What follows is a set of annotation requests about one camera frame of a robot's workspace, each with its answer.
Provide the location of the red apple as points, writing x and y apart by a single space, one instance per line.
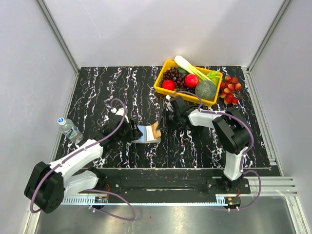
191 80
168 84

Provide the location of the green melon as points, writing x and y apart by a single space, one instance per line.
206 90

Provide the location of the dark purple grape bunch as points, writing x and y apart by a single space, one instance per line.
178 78

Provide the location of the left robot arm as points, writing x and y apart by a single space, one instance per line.
49 184

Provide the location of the red apple left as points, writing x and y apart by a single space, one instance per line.
168 84

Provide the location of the clear plastic water bottle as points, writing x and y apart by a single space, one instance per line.
70 130

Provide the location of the red apple right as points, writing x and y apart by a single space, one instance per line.
191 80

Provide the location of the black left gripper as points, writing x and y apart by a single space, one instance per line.
135 133

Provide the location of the green lettuce leaf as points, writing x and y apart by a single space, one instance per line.
214 77

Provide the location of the aluminium frame rail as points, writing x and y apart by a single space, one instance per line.
57 34

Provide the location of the red lychee bunch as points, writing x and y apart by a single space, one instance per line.
230 90

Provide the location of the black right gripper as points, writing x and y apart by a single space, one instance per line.
165 124

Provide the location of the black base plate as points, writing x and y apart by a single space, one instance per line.
161 186

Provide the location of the white green leek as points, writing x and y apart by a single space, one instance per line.
184 64

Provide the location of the yellow plastic bin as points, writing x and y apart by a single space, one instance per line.
188 96

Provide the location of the beige leather card holder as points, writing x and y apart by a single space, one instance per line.
147 135

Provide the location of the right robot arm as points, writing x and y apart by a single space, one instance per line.
231 128

